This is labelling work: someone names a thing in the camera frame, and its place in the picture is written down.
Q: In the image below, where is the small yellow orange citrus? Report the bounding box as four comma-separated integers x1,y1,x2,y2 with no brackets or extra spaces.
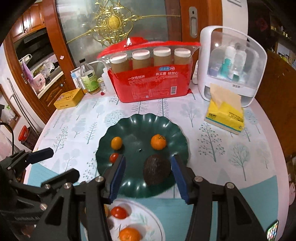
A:
110,137,123,151

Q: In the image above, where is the orange tangerine with stem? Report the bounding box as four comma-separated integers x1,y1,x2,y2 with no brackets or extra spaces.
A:
151,134,167,151

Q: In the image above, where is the large yellow orange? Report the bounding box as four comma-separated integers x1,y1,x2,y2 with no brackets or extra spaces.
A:
104,204,109,217

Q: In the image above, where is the red basket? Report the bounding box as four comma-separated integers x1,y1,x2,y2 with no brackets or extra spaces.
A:
18,126,29,142

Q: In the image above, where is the smartphone at table edge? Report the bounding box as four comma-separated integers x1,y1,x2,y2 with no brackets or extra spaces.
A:
266,220,279,241

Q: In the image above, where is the red tomato right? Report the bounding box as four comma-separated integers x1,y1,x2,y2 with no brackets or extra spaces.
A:
110,206,128,219

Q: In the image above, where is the small red tomato on plate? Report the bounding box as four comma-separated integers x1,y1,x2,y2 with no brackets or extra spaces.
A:
109,153,119,164

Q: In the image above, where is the patterned tablecloth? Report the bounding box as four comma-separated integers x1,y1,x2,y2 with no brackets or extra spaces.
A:
27,86,289,240

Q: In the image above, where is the yellow box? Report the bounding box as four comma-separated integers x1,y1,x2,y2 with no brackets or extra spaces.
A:
54,88,84,110

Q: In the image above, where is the dark green scalloped plate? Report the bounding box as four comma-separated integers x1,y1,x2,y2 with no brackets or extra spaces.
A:
95,113,189,198

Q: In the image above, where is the dark avocado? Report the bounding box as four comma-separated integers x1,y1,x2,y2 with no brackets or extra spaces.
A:
143,154,171,186

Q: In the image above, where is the clear bottle green label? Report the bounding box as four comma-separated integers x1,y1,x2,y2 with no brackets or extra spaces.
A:
79,59,100,95

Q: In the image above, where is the small glass jar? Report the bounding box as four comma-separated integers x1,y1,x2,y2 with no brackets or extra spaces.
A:
97,77,106,93

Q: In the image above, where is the white plastic bottle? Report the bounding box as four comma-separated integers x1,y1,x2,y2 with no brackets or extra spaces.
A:
101,68,116,94

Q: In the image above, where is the blue white carton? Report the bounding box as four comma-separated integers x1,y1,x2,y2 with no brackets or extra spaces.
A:
70,67,80,88

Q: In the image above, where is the yellow tissue pack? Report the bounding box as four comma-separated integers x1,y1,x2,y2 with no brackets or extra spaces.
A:
205,84,244,135

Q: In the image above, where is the red paper cup package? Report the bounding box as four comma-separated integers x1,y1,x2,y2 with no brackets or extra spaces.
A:
97,37,201,103

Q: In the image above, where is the white clear cosmetic organizer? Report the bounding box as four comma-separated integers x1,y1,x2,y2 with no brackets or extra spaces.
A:
193,26,267,108

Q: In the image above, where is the black cable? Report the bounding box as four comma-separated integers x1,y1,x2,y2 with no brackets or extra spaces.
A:
0,121,15,155

